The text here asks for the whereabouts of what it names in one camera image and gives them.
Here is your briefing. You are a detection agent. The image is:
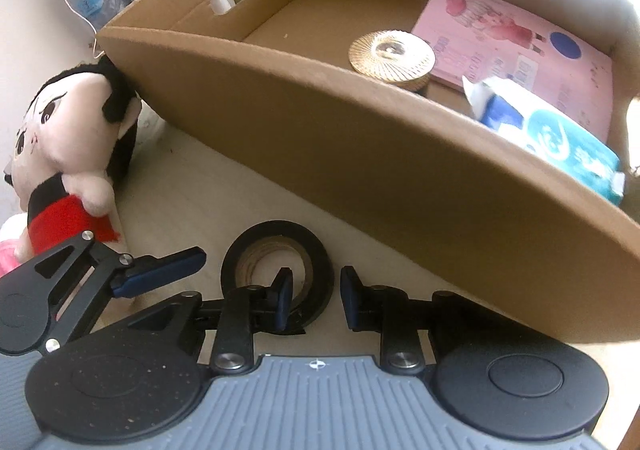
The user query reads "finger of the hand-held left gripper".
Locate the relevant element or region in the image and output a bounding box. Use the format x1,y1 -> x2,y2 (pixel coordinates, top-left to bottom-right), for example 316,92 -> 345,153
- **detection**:
20,230 -> 207,356

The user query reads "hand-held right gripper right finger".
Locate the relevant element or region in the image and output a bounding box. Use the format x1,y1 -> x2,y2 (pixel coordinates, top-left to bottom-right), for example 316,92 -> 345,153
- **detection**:
340,266 -> 481,376

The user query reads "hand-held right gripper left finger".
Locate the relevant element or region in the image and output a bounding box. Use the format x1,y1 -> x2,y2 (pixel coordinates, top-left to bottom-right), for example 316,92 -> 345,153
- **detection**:
127,267 -> 296,376

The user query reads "black tape roll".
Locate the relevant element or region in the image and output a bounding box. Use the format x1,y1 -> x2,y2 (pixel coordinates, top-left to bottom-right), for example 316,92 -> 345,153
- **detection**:
220,221 -> 335,337

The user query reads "brown cardboard box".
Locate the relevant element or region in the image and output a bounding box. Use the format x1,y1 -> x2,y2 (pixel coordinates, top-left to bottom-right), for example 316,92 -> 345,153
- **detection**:
97,0 -> 640,346

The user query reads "black-haired plush doll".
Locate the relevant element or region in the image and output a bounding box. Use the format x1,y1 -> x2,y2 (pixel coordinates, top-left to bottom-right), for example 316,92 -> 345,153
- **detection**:
2,60 -> 146,301

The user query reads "round gold tin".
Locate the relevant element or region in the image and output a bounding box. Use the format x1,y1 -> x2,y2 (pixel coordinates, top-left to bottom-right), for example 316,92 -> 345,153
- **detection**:
348,30 -> 437,90

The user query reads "blue teal tissue pack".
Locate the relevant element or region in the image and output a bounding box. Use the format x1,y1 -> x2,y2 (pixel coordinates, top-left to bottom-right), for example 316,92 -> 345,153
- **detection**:
461,74 -> 626,205

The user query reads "pink cartoon notebook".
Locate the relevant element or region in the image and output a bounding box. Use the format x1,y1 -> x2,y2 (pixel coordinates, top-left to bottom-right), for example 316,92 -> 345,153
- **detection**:
411,0 -> 615,145

